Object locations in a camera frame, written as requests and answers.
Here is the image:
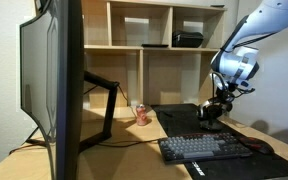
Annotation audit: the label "black red computer mouse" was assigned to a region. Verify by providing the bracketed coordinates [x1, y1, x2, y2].
[239, 137, 275, 155]

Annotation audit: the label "red soda can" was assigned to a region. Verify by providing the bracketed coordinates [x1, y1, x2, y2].
[136, 104, 147, 126]

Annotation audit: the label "wooden cubby shelf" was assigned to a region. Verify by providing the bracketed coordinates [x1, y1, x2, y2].
[81, 0, 226, 107]

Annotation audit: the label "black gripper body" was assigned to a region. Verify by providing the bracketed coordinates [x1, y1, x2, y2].
[211, 71, 256, 103]

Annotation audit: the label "flat black item on shelf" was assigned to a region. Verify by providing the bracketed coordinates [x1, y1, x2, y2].
[141, 44, 168, 48]

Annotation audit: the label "black curved monitor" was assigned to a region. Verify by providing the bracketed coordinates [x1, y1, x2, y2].
[20, 0, 84, 180]

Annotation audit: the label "black desk mat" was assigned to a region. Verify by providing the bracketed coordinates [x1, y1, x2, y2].
[152, 104, 288, 180]

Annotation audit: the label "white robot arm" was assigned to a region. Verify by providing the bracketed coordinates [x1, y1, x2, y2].
[211, 0, 288, 103]

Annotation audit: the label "black monitor stand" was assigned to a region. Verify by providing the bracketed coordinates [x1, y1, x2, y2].
[21, 71, 120, 152]

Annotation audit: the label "black Focal headphones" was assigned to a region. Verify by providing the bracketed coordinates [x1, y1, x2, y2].
[198, 72, 235, 120]

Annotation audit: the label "grey mechanical keyboard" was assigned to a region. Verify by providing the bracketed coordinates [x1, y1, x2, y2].
[158, 133, 252, 164]

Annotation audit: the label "black box on shelf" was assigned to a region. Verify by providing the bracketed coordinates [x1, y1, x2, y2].
[172, 30, 204, 48]

